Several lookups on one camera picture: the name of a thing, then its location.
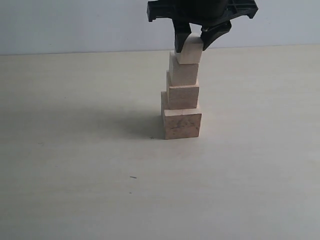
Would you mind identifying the pale wooden cube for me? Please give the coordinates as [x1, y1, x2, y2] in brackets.
[168, 51, 199, 86]

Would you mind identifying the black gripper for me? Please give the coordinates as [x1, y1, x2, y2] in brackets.
[146, 0, 258, 53]

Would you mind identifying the small wooden cube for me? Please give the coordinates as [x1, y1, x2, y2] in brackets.
[175, 33, 204, 65]

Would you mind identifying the medium wooden cube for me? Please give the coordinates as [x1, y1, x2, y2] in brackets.
[166, 71, 200, 110]

